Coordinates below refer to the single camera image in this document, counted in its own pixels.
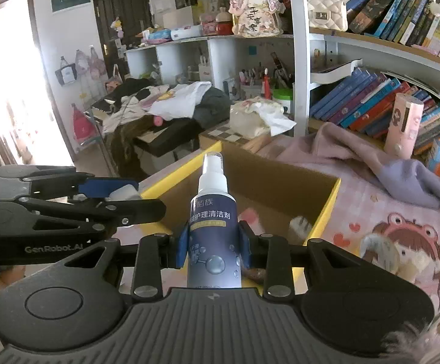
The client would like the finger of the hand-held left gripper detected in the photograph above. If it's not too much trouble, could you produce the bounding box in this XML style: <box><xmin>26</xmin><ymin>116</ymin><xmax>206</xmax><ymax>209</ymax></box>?
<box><xmin>19</xmin><ymin>165</ymin><xmax>141</xmax><ymax>200</ymax></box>
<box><xmin>15</xmin><ymin>197</ymin><xmax>167</xmax><ymax>236</ymax></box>

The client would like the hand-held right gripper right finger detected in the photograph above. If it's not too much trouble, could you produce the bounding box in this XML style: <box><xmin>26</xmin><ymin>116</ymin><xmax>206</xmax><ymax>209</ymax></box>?
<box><xmin>239</xmin><ymin>220</ymin><xmax>361</xmax><ymax>301</ymax></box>

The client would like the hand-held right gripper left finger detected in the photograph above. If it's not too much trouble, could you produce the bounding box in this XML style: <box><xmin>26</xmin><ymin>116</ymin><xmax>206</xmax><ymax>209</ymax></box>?
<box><xmin>68</xmin><ymin>224</ymin><xmax>190</xmax><ymax>300</ymax></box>

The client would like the dark blue spray bottle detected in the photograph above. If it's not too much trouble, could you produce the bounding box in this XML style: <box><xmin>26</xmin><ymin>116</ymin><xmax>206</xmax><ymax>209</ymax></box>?
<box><xmin>186</xmin><ymin>152</ymin><xmax>243</xmax><ymax>289</ymax></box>

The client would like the yellow cardboard box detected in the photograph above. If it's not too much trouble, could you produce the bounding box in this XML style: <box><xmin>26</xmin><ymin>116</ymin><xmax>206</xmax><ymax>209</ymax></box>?
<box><xmin>138</xmin><ymin>140</ymin><xmax>342</xmax><ymax>289</ymax></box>

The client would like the brown furry cloth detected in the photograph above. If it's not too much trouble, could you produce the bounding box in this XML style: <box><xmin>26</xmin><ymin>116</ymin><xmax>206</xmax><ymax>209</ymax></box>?
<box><xmin>110</xmin><ymin>119</ymin><xmax>156</xmax><ymax>183</ymax></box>

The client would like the pink backpack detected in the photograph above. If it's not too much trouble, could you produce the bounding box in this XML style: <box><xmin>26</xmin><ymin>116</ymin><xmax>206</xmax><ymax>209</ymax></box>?
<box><xmin>70</xmin><ymin>102</ymin><xmax>93</xmax><ymax>145</ymax></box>

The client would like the black chair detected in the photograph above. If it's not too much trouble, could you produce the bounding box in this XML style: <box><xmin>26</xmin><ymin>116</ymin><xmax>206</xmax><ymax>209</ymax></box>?
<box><xmin>133</xmin><ymin>121</ymin><xmax>201</xmax><ymax>158</ymax></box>

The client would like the brown checkered box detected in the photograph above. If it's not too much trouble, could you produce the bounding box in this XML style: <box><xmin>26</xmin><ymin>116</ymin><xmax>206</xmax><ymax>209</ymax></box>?
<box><xmin>199</xmin><ymin>121</ymin><xmax>274</xmax><ymax>152</ymax></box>

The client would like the white tote bag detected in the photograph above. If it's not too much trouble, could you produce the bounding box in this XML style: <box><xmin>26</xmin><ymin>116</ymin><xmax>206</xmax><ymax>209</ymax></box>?
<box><xmin>55</xmin><ymin>56</ymin><xmax>77</xmax><ymax>86</ymax></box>

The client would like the pink hanging bag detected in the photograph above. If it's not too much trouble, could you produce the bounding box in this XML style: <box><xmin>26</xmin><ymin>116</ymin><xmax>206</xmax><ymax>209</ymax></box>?
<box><xmin>75</xmin><ymin>45</ymin><xmax>107</xmax><ymax>80</ymax></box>

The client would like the soft tissue pack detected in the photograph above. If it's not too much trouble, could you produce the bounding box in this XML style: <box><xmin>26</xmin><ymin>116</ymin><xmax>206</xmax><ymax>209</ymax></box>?
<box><xmin>229</xmin><ymin>98</ymin><xmax>297</xmax><ymax>139</ymax></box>

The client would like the pile of clothes on chair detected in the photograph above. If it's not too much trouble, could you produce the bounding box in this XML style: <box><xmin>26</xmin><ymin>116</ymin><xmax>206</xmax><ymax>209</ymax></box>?
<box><xmin>102</xmin><ymin>81</ymin><xmax>213</xmax><ymax>133</ymax></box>

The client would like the dark grey garment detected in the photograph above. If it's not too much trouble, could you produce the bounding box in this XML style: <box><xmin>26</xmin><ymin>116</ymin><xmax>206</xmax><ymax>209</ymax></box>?
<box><xmin>193</xmin><ymin>85</ymin><xmax>232</xmax><ymax>130</ymax></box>

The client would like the lilac fleece garment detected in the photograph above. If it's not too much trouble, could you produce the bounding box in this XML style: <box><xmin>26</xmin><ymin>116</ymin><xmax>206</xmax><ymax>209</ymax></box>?
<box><xmin>258</xmin><ymin>121</ymin><xmax>440</xmax><ymax>209</ymax></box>

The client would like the green cup with pens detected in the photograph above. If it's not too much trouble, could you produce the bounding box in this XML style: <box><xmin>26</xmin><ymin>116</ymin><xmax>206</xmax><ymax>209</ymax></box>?
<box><xmin>239</xmin><ymin>66</ymin><xmax>295</xmax><ymax>114</ymax></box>

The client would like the white desk organizer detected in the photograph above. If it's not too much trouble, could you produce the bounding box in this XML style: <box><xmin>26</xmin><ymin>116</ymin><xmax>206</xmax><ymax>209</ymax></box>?
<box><xmin>198</xmin><ymin>55</ymin><xmax>213</xmax><ymax>80</ymax></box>

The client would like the blue pink packet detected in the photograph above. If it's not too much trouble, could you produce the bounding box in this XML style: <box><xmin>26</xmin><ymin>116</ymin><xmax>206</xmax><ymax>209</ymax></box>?
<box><xmin>142</xmin><ymin>30</ymin><xmax>173</xmax><ymax>44</ymax></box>

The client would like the white blue packet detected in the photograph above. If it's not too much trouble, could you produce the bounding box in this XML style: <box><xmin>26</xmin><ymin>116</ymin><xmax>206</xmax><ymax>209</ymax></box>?
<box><xmin>170</xmin><ymin>26</ymin><xmax>203</xmax><ymax>40</ymax></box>

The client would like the dark wooden door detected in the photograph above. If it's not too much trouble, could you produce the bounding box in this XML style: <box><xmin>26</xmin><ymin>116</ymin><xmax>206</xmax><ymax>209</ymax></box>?
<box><xmin>89</xmin><ymin>0</ymin><xmax>156</xmax><ymax>80</ymax></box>

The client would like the row of blue books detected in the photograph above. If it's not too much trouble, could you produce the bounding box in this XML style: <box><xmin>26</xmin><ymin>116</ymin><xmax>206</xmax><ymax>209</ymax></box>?
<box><xmin>311</xmin><ymin>66</ymin><xmax>440</xmax><ymax>152</ymax></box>

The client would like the white bookshelf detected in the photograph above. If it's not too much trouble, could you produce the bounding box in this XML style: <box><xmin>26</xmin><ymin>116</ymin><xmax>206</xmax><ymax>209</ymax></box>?
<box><xmin>125</xmin><ymin>0</ymin><xmax>440</xmax><ymax>137</ymax></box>

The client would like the fluffy grey plush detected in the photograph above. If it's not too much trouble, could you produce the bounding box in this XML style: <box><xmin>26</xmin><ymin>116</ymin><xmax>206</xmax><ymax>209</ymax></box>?
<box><xmin>383</xmin><ymin>307</ymin><xmax>440</xmax><ymax>364</ymax></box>

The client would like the pink tin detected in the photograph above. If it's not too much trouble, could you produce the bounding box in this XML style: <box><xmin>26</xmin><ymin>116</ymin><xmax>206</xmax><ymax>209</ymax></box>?
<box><xmin>201</xmin><ymin>13</ymin><xmax>218</xmax><ymax>35</ymax></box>

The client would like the pink cylindrical box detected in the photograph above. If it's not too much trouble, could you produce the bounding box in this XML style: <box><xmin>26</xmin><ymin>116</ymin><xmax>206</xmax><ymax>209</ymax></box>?
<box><xmin>384</xmin><ymin>92</ymin><xmax>424</xmax><ymax>160</ymax></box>

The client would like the red white jar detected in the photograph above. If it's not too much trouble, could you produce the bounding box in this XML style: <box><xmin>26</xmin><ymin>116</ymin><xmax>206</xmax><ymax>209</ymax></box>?
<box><xmin>215</xmin><ymin>7</ymin><xmax>233</xmax><ymax>35</ymax></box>

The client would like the floral plush decoration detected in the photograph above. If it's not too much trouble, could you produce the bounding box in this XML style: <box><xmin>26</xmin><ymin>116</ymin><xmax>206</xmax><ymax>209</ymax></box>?
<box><xmin>229</xmin><ymin>0</ymin><xmax>284</xmax><ymax>39</ymax></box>

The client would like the white quilted handbag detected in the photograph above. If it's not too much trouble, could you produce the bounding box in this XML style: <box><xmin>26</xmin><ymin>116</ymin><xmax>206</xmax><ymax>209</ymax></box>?
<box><xmin>306</xmin><ymin>0</ymin><xmax>348</xmax><ymax>32</ymax></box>

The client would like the row of slanted books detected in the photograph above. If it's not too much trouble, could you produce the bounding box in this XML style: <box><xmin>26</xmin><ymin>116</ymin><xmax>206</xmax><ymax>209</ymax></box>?
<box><xmin>341</xmin><ymin>0</ymin><xmax>440</xmax><ymax>65</ymax></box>

